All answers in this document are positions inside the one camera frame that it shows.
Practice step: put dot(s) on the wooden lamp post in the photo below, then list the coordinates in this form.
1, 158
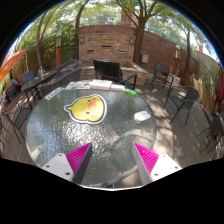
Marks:
58, 50
175, 61

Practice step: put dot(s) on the person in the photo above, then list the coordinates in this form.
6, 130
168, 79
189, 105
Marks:
14, 82

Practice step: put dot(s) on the blue patio chair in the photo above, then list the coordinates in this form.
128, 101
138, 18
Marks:
27, 76

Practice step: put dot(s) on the white computer mouse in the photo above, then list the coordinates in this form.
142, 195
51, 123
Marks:
142, 116

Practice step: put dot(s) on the white licence plate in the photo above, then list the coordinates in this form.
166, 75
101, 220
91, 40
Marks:
54, 93

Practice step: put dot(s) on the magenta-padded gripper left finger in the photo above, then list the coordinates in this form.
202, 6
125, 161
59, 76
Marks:
60, 164

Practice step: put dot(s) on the dark mesh metal armchair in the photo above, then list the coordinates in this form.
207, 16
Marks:
215, 128
186, 96
20, 116

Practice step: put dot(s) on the low stone planter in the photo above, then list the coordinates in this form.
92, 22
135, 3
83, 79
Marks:
140, 75

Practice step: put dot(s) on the yellow chick-shaped mouse pad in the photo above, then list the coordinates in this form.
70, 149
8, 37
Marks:
87, 109

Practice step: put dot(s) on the colourful printed paper sheet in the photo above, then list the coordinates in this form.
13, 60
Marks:
77, 85

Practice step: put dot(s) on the green wipes packet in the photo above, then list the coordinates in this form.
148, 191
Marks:
131, 92

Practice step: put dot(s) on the orange canopy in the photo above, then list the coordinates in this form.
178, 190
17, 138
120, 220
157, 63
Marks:
11, 63

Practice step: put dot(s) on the black wooden slatted chair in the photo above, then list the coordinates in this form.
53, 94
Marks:
106, 70

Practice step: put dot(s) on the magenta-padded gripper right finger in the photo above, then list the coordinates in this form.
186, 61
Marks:
163, 165

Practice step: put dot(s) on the black metal patio chair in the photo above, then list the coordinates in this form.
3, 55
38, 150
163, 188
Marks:
161, 70

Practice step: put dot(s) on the white flat box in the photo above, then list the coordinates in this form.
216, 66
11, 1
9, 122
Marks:
106, 85
95, 84

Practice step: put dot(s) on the brown-trunked tree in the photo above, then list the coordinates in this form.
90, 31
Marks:
77, 33
138, 46

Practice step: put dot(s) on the dark round patio table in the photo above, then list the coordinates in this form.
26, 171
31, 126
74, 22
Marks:
38, 80

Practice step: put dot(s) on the red closed umbrella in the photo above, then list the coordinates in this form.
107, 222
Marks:
220, 88

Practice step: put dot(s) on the black wall lantern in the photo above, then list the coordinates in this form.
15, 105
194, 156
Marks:
82, 40
131, 40

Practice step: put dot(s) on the grey wall utility box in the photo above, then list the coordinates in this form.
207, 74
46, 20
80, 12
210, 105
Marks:
145, 58

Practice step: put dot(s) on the dark wicker chair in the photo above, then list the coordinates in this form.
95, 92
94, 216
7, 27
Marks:
66, 79
68, 65

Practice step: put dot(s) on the small white blue box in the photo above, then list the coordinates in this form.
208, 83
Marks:
117, 87

